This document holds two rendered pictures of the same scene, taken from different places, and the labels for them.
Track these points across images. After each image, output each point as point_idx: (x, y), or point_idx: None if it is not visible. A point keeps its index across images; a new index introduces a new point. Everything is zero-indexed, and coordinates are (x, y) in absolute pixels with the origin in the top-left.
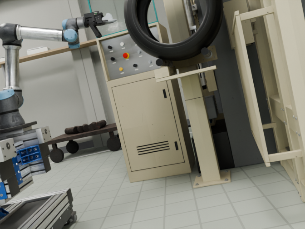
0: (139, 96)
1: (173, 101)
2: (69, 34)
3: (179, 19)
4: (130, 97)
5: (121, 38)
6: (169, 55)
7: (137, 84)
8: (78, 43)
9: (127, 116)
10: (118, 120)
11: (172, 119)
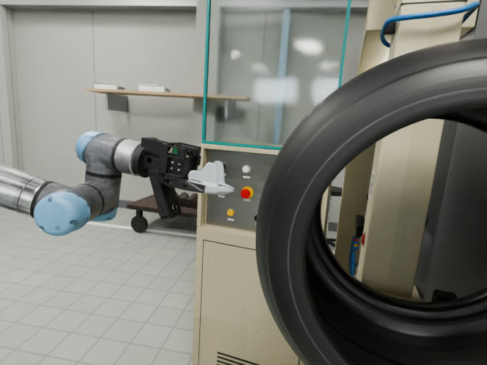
0: (248, 276)
1: None
2: (51, 216)
3: (407, 209)
4: (232, 270)
5: (248, 158)
6: None
7: (251, 256)
8: (110, 213)
9: (217, 298)
10: (198, 298)
11: None
